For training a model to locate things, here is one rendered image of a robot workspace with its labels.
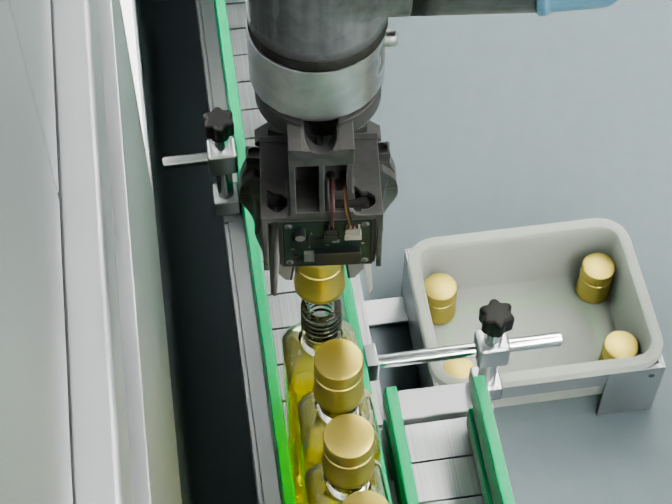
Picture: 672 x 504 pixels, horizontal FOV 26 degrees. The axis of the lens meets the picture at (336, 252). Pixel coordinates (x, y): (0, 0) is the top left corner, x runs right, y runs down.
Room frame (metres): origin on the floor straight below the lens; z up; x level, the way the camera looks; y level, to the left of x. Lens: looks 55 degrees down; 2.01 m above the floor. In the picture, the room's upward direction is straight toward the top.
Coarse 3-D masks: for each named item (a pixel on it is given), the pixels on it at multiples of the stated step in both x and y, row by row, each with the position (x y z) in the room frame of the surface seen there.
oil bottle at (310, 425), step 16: (304, 400) 0.52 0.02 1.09; (368, 400) 0.52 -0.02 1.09; (304, 416) 0.51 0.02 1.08; (368, 416) 0.51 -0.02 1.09; (304, 432) 0.50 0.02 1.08; (320, 432) 0.49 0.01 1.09; (304, 448) 0.49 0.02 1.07; (320, 448) 0.48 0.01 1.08; (304, 464) 0.48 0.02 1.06; (304, 496) 0.49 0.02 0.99
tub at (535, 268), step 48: (432, 240) 0.84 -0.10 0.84; (480, 240) 0.84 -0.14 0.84; (528, 240) 0.85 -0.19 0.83; (576, 240) 0.85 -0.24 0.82; (624, 240) 0.84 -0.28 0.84; (480, 288) 0.83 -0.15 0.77; (528, 288) 0.83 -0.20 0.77; (624, 288) 0.80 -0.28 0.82; (432, 336) 0.73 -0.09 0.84; (576, 336) 0.77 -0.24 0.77
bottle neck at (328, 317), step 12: (336, 300) 0.57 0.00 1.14; (300, 312) 0.57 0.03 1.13; (312, 312) 0.57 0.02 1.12; (324, 312) 0.58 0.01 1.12; (336, 312) 0.56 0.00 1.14; (312, 324) 0.55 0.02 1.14; (324, 324) 0.55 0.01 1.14; (336, 324) 0.56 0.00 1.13; (312, 336) 0.55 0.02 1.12; (324, 336) 0.55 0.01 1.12; (336, 336) 0.56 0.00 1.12; (312, 348) 0.55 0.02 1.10
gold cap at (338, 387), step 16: (320, 352) 0.52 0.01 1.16; (336, 352) 0.52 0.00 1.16; (352, 352) 0.52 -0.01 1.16; (320, 368) 0.50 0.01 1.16; (336, 368) 0.50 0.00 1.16; (352, 368) 0.50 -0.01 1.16; (320, 384) 0.50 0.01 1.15; (336, 384) 0.49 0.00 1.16; (352, 384) 0.50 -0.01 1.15; (320, 400) 0.50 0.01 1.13; (336, 400) 0.49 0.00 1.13; (352, 400) 0.50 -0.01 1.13
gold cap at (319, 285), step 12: (300, 276) 0.56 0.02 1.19; (312, 276) 0.55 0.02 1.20; (324, 276) 0.55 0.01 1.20; (336, 276) 0.55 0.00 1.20; (300, 288) 0.56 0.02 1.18; (312, 288) 0.55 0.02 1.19; (324, 288) 0.55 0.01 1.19; (336, 288) 0.55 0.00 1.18; (312, 300) 0.55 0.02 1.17; (324, 300) 0.55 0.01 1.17
